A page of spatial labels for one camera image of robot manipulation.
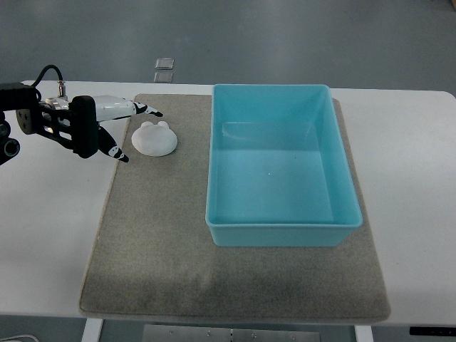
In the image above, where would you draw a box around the upper metal floor plate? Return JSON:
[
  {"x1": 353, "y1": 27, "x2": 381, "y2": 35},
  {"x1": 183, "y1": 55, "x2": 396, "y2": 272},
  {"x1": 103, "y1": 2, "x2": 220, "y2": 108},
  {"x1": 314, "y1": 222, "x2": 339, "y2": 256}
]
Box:
[{"x1": 155, "y1": 58, "x2": 175, "y2": 70}]

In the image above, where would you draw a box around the black table control panel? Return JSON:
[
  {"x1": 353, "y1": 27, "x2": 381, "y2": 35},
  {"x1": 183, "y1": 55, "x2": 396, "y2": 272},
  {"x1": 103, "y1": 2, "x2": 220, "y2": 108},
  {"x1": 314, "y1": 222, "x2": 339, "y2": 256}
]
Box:
[{"x1": 409, "y1": 326, "x2": 456, "y2": 337}]

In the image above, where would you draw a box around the metal table crossbar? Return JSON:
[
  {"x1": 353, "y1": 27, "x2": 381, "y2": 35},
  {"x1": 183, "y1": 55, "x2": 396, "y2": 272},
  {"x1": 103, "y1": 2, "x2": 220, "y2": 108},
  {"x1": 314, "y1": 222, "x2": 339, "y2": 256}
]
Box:
[{"x1": 142, "y1": 324, "x2": 321, "y2": 342}]

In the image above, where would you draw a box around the metal floor plate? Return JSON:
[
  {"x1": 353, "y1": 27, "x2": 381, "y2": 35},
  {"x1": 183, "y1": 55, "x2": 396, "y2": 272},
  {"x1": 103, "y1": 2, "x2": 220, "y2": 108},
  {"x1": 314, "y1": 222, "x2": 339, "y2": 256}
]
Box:
[
  {"x1": 154, "y1": 71, "x2": 173, "y2": 83},
  {"x1": 155, "y1": 58, "x2": 175, "y2": 70}
]

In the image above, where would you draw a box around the right white table leg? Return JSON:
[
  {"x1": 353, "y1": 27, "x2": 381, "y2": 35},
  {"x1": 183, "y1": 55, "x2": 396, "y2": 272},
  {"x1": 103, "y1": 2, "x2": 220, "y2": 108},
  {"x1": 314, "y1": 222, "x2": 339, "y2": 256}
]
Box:
[{"x1": 354, "y1": 326, "x2": 374, "y2": 342}]

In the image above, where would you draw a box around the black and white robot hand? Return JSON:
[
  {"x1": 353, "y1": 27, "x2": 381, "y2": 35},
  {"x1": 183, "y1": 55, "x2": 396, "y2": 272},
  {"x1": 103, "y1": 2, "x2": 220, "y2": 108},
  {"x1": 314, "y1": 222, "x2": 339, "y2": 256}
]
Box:
[{"x1": 68, "y1": 95, "x2": 163, "y2": 162}]

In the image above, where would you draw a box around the grey felt mat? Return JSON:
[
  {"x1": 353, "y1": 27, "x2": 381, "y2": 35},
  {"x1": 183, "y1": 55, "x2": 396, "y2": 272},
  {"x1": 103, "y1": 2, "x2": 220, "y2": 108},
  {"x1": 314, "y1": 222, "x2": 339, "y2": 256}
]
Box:
[{"x1": 79, "y1": 94, "x2": 390, "y2": 324}]

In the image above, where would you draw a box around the white cable on floor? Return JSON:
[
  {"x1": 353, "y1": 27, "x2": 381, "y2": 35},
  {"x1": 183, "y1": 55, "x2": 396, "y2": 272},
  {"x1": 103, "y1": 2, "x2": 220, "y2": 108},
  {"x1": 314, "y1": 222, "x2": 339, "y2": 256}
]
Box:
[{"x1": 0, "y1": 333, "x2": 36, "y2": 342}]

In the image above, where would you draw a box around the left white table leg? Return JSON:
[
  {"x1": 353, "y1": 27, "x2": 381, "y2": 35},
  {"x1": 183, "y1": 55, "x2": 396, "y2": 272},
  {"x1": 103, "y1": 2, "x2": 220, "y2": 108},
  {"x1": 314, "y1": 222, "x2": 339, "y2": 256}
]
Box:
[{"x1": 81, "y1": 318, "x2": 103, "y2": 342}]

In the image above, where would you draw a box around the lower metal floor plate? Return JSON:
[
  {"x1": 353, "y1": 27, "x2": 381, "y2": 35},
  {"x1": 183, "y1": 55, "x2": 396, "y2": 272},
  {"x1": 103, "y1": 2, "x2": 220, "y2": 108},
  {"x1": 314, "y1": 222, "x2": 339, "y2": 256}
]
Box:
[{"x1": 154, "y1": 71, "x2": 173, "y2": 83}]

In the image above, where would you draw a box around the white table leg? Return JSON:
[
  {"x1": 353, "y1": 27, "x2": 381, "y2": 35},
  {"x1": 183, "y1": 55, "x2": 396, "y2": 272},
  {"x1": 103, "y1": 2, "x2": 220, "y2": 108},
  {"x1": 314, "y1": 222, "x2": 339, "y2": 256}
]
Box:
[
  {"x1": 81, "y1": 318, "x2": 103, "y2": 342},
  {"x1": 354, "y1": 326, "x2": 374, "y2": 342}
]

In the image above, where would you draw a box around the blue plastic box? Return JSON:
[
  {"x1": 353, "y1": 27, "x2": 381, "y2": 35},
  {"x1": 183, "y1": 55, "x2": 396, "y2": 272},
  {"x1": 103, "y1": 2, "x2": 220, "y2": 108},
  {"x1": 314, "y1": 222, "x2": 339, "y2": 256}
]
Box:
[{"x1": 205, "y1": 84, "x2": 363, "y2": 247}]

